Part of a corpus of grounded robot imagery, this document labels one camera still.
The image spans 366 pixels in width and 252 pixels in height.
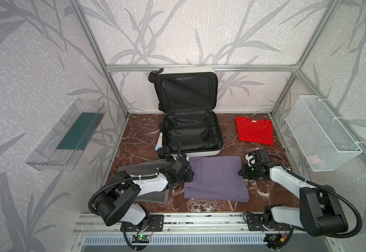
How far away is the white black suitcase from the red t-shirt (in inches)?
6.4

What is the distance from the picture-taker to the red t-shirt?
3.67 ft

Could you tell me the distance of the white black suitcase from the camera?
0.91 metres
